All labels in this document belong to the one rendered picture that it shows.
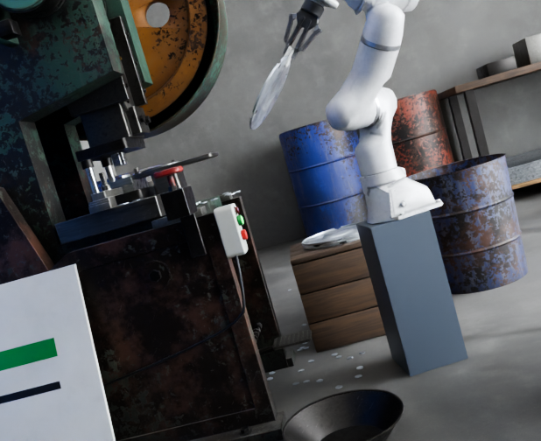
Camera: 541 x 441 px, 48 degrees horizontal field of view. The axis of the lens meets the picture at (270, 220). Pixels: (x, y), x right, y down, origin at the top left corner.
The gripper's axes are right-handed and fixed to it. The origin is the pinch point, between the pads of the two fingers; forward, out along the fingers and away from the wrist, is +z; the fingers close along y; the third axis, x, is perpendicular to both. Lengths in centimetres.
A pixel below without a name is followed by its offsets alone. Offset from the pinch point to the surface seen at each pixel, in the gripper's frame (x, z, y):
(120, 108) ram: 51, 36, 27
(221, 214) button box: 68, 44, -17
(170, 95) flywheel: 10.2, 31.2, 29.4
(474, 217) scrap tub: -20, 19, -88
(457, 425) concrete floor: 81, 56, -92
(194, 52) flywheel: 8.7, 14.0, 28.5
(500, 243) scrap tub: -23, 23, -102
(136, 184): 48, 54, 14
